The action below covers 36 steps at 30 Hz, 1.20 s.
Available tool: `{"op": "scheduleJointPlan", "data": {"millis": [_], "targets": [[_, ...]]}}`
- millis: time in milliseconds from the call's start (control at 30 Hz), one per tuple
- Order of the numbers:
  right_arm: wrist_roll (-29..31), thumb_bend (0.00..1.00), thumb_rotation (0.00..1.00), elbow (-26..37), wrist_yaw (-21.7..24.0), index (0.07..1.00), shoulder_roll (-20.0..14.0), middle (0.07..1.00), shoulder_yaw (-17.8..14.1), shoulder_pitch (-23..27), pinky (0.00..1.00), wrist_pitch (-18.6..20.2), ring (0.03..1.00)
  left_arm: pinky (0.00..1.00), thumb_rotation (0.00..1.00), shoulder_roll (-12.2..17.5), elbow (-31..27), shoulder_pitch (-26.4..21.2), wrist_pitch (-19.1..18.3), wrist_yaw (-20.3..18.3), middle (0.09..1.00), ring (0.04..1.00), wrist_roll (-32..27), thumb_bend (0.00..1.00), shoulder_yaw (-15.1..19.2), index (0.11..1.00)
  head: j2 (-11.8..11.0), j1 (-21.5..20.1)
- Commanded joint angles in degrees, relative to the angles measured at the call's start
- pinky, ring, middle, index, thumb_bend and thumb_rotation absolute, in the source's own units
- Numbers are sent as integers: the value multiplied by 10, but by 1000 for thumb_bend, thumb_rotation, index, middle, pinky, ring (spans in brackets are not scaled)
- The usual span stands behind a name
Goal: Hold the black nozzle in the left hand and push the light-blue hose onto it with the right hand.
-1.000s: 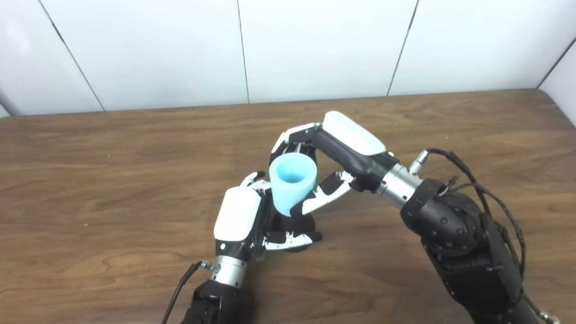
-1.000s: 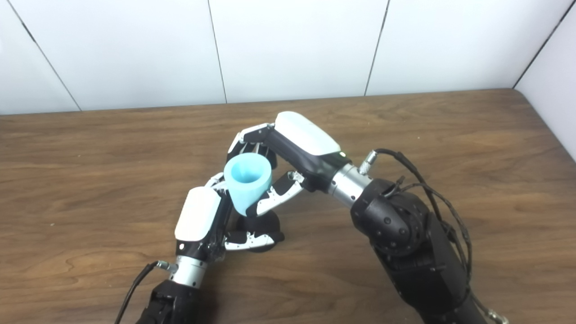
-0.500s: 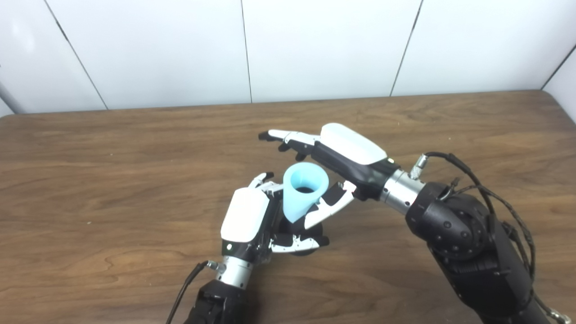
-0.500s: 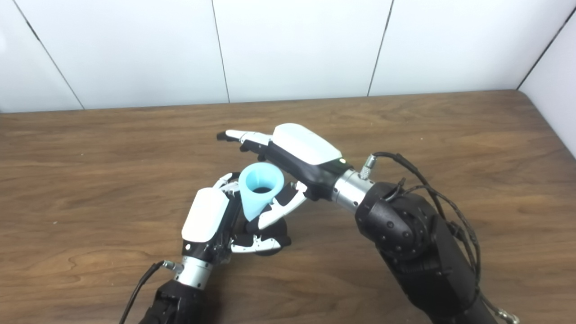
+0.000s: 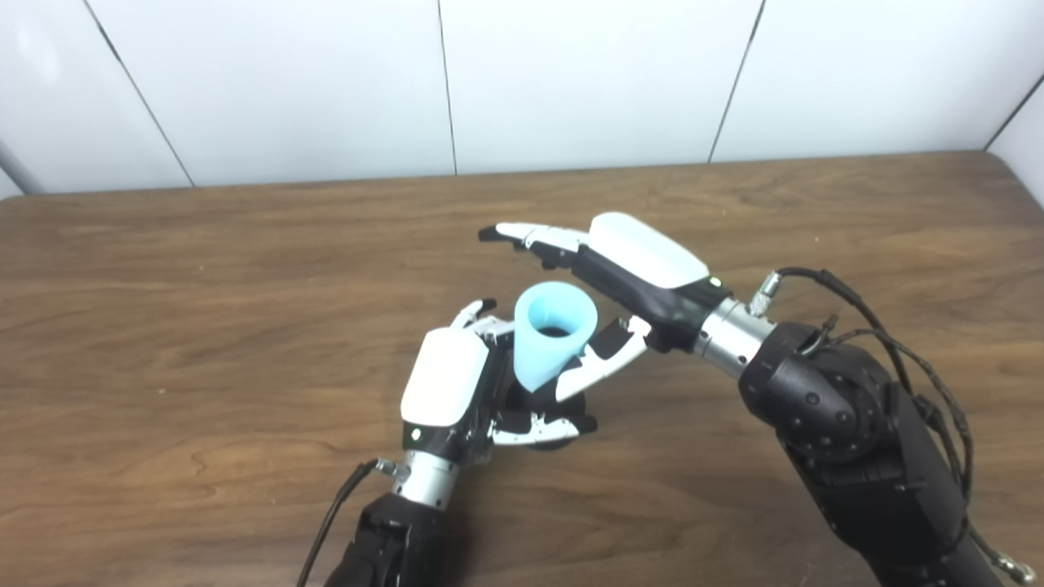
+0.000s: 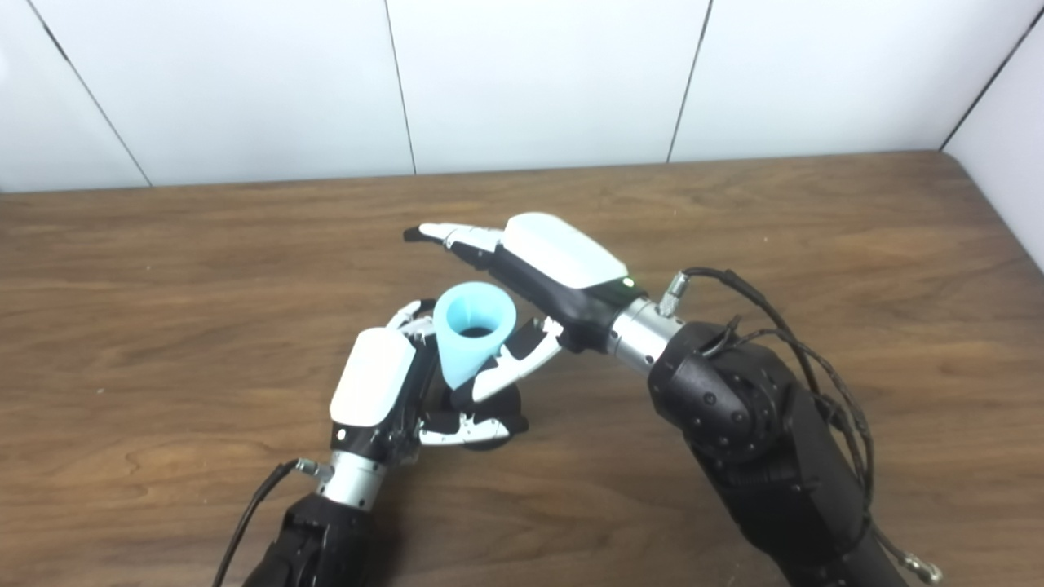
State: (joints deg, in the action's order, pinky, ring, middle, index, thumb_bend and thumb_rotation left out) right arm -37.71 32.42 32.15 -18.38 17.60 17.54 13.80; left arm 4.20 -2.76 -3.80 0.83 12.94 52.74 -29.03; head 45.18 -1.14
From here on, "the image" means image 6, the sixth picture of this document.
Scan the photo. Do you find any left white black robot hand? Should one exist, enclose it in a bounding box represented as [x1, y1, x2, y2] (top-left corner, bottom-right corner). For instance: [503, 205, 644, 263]
[328, 298, 530, 471]

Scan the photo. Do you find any black nozzle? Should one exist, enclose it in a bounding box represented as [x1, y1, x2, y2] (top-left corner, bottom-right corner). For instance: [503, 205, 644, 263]
[443, 382, 524, 452]

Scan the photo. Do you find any light-blue hose piece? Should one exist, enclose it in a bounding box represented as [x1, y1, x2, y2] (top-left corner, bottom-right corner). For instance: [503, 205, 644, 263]
[431, 281, 520, 391]

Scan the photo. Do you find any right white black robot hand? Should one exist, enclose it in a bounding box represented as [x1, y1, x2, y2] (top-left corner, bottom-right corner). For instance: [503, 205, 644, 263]
[402, 211, 651, 405]

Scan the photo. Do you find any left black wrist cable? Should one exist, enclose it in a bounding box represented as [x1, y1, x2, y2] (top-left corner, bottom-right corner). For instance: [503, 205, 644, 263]
[211, 457, 334, 587]

